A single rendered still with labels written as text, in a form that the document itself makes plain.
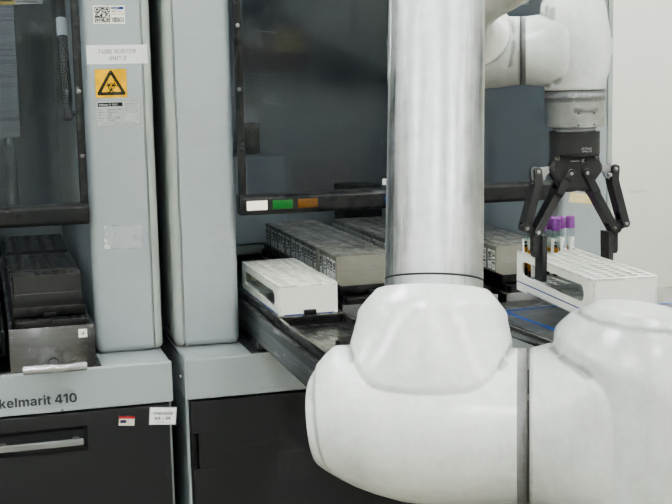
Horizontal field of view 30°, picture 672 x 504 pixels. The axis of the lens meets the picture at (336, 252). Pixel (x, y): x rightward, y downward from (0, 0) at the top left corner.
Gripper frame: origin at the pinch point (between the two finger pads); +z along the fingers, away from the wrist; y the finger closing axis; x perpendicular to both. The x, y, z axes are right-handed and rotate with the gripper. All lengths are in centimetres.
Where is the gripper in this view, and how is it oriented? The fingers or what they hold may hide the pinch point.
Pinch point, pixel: (574, 263)
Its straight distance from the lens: 193.9
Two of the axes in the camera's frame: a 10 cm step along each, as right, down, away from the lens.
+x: -2.2, -1.3, 9.7
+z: 0.2, 9.9, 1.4
